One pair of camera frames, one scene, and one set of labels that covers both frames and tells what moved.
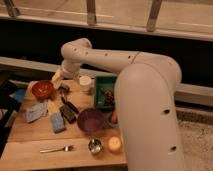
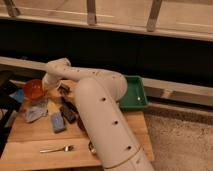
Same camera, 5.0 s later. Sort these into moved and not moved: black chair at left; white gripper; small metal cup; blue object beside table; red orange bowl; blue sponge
Moved: white gripper; red orange bowl
Not moved: black chair at left; blue object beside table; small metal cup; blue sponge
